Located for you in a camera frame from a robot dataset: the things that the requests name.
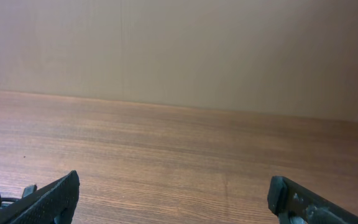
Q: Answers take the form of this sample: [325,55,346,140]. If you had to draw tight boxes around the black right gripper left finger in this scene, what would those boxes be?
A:
[0,170,80,224]

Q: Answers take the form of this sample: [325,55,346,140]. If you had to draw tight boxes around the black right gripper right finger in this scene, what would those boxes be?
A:
[267,176,358,224]

